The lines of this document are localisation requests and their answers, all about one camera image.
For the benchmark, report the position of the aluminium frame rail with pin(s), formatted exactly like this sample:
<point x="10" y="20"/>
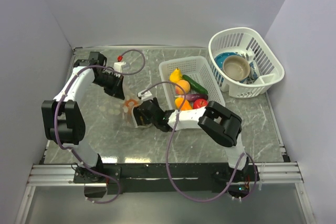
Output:
<point x="63" y="175"/>

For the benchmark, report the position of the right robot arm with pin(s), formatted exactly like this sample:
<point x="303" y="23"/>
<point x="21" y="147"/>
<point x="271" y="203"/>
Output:
<point x="221" y="124"/>

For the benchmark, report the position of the orange yellow fake mango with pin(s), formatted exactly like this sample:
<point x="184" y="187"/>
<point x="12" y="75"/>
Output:
<point x="182" y="104"/>

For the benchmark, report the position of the red fake apple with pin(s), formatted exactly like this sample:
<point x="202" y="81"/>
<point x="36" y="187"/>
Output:
<point x="199" y="103"/>

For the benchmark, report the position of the orange fake peach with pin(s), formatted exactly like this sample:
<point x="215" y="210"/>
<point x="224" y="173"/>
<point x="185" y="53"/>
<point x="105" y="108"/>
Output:
<point x="182" y="87"/>

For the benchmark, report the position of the purple fake eggplant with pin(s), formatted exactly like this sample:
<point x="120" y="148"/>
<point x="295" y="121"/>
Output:
<point x="192" y="97"/>

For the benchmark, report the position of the green fake vegetable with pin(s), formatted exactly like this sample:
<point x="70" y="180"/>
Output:
<point x="194" y="85"/>

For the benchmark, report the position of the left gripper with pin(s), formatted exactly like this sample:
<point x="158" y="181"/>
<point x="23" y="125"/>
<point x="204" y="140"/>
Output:
<point x="117" y="89"/>

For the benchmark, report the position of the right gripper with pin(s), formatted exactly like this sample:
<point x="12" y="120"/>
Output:
<point x="137" y="115"/>

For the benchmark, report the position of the yellow fake pear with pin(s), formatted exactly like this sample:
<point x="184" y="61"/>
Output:
<point x="176" y="76"/>

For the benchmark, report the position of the white oval dish basket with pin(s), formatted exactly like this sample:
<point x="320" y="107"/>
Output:
<point x="264" y="68"/>

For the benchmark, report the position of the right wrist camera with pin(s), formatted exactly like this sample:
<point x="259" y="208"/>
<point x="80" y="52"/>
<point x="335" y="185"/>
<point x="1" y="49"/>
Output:
<point x="145" y="95"/>

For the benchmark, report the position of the beige bowl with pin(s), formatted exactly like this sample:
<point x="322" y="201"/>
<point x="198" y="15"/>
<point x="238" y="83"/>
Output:
<point x="237" y="68"/>

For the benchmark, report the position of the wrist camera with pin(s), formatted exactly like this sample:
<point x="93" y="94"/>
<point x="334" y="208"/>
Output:
<point x="145" y="95"/>
<point x="120" y="65"/>

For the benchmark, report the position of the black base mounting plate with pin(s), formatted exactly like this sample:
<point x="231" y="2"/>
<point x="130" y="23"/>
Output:
<point x="158" y="177"/>

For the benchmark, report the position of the blue plate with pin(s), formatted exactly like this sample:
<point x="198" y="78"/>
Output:
<point x="219" y="59"/>

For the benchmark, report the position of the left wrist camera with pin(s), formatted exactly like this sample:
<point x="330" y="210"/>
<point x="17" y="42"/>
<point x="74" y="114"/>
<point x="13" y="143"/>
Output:
<point x="120" y="65"/>

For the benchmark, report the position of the polka dot zip bag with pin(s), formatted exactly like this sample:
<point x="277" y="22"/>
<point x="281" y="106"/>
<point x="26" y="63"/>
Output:
<point x="124" y="112"/>

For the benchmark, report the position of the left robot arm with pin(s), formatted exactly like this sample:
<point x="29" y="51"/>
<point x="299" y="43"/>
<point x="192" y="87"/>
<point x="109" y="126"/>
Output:
<point x="63" y="121"/>

